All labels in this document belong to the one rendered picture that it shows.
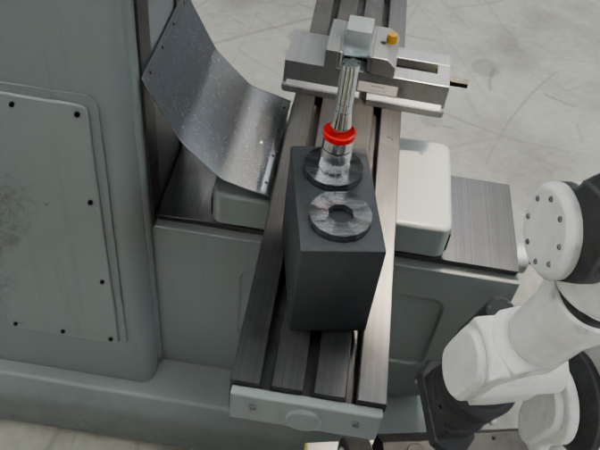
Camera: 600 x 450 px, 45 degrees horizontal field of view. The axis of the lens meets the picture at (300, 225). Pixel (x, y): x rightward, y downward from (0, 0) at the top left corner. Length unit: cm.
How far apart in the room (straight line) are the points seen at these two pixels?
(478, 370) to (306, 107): 89
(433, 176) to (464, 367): 86
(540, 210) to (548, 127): 271
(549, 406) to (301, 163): 49
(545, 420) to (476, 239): 64
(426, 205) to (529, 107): 192
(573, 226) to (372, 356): 60
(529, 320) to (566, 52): 324
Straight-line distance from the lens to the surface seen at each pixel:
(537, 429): 108
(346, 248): 98
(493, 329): 73
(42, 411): 205
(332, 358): 109
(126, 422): 198
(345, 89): 98
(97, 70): 128
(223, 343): 184
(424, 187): 155
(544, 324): 66
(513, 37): 386
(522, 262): 171
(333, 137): 102
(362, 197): 105
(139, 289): 166
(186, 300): 173
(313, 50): 157
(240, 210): 148
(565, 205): 57
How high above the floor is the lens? 184
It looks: 46 degrees down
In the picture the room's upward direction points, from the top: 8 degrees clockwise
